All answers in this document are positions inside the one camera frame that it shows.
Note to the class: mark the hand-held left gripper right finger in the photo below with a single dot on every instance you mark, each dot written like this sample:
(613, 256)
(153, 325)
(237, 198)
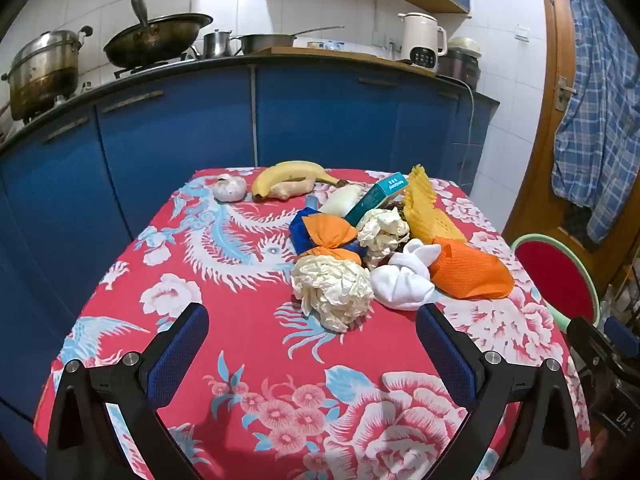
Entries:
(445, 355)

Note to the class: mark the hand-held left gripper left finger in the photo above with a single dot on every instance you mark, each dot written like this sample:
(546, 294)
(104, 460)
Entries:
(180, 355)

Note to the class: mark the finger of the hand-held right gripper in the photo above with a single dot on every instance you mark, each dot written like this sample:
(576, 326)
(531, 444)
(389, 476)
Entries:
(584, 339)

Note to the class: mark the red bucket green rim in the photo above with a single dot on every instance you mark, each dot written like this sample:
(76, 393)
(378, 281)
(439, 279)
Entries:
(555, 280)

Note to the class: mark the white cloth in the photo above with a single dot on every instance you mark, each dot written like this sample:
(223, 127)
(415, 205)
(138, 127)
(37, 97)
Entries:
(405, 280)

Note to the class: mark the orange foam net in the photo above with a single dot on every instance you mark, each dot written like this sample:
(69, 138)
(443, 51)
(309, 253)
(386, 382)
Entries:
(470, 270)

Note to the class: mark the large paper ball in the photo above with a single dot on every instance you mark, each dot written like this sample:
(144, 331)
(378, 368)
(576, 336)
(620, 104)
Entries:
(332, 285)

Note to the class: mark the small paper ball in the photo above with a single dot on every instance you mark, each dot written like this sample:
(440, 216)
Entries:
(382, 230)

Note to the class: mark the yellow foam net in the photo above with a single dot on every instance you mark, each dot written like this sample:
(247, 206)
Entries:
(425, 205)

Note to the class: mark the orange cloth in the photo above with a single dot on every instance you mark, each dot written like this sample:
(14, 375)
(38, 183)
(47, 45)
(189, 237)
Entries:
(330, 232)

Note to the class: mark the blue cloth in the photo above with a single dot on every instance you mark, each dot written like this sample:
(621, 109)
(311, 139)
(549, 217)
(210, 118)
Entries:
(299, 232)

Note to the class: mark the teal cardboard box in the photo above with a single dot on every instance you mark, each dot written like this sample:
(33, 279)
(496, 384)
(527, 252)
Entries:
(375, 199)

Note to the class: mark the red floral tablecloth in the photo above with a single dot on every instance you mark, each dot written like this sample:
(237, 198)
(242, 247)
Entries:
(240, 310)

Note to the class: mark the garlic bulb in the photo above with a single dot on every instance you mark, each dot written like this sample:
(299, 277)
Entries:
(230, 189)

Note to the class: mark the light blue plastic roll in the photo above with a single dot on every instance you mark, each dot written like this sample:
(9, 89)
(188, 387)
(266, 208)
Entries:
(340, 200)

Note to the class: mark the ginger root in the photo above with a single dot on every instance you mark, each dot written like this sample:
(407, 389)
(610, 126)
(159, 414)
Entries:
(292, 189)

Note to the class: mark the wooden door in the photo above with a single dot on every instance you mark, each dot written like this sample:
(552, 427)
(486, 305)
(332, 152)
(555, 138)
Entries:
(537, 135)

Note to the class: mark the yellow banana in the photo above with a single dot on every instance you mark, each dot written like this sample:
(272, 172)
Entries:
(290, 172)

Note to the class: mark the blue kitchen base cabinet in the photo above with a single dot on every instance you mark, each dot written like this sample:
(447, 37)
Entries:
(200, 120)

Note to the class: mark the blue plaid shirt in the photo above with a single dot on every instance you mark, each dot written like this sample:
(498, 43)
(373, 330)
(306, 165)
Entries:
(595, 85)

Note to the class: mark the gas stove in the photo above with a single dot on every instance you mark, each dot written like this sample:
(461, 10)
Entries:
(150, 67)

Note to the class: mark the dark rice cooker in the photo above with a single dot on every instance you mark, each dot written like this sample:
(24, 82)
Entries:
(460, 62)

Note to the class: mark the steel steamer pot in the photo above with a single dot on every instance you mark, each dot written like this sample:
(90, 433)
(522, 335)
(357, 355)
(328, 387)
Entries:
(42, 75)

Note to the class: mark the small steel pot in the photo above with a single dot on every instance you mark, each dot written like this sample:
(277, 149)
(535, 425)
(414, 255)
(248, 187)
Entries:
(216, 44)

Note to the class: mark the dark wok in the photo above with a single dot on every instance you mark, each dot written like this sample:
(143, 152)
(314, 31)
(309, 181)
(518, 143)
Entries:
(155, 40)

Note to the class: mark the white electric kettle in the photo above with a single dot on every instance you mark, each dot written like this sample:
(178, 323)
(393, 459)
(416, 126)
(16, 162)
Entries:
(420, 40)

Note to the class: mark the blue white packet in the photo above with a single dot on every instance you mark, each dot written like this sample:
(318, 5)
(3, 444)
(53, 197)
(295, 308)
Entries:
(330, 45)

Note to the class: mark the metal spatula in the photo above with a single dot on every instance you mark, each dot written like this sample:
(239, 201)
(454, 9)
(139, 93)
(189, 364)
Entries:
(141, 10)

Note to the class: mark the white wall socket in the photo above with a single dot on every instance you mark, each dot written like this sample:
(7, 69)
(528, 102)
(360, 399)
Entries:
(521, 33)

